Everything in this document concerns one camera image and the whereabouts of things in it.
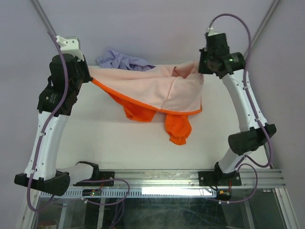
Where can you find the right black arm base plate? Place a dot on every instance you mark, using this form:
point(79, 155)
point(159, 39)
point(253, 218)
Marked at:
point(211, 178)

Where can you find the right aluminium frame post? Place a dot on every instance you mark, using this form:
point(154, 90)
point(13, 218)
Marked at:
point(264, 22)

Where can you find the left aluminium frame post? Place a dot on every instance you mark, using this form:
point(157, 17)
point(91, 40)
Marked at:
point(43, 17)

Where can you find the crumpled lavender garment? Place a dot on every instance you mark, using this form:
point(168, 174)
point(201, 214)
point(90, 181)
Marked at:
point(112, 59)

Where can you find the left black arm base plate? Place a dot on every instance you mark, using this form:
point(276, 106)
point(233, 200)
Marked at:
point(104, 179)

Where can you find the small electronics board with leds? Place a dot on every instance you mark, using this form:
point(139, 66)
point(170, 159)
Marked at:
point(91, 192)

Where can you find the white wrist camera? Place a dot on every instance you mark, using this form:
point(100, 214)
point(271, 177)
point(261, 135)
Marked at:
point(70, 46)
point(210, 30)

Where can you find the black connector with yellow plug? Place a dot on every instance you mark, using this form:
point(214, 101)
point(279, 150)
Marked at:
point(223, 195)

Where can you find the orange jacket with pink lining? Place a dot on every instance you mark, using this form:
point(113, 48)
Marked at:
point(174, 90)

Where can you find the white slotted cable duct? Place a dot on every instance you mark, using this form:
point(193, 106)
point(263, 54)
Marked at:
point(145, 192)

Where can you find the aluminium frame post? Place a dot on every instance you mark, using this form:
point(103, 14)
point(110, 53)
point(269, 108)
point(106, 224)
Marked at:
point(264, 22)
point(43, 17)

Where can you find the aluminium mounting rail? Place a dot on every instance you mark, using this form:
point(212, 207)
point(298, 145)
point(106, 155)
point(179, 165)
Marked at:
point(262, 178)

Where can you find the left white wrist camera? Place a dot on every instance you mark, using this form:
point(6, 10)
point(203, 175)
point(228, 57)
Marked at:
point(70, 46)

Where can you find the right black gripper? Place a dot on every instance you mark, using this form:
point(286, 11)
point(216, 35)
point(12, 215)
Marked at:
point(201, 69)

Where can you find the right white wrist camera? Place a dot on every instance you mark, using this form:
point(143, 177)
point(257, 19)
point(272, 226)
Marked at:
point(210, 30)

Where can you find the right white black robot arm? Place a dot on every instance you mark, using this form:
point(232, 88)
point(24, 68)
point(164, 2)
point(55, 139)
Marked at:
point(255, 131)

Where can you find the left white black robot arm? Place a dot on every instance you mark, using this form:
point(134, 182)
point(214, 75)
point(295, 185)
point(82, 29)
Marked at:
point(55, 107)

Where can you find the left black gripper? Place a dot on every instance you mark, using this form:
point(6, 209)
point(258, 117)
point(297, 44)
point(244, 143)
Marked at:
point(83, 63)

